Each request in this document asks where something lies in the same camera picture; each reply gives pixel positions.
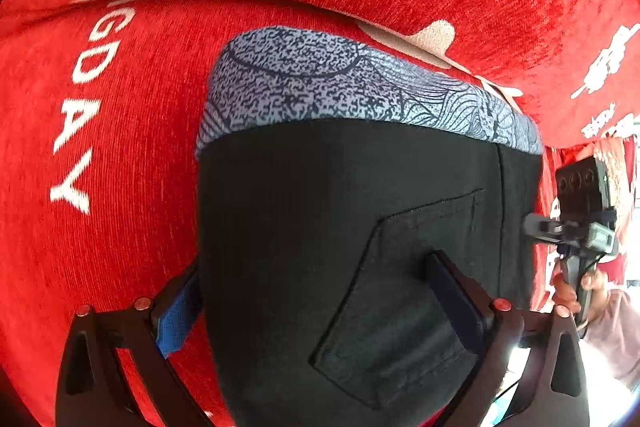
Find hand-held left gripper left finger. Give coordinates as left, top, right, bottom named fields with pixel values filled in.
left=55, top=263, right=217, bottom=427

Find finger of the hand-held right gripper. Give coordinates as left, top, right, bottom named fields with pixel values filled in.
left=522, top=213, right=566, bottom=244

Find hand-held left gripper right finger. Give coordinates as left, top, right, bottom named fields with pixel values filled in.
left=426, top=250, right=592, bottom=427

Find black pants with patterned waistband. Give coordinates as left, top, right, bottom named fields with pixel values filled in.
left=194, top=26, right=547, bottom=427

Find person's right forearm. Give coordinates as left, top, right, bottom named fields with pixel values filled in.
left=582, top=288, right=640, bottom=392

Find person's right hand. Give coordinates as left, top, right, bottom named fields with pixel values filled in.
left=552, top=269, right=610, bottom=324

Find red printed blanket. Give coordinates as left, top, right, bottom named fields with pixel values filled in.
left=0, top=0, right=640, bottom=427

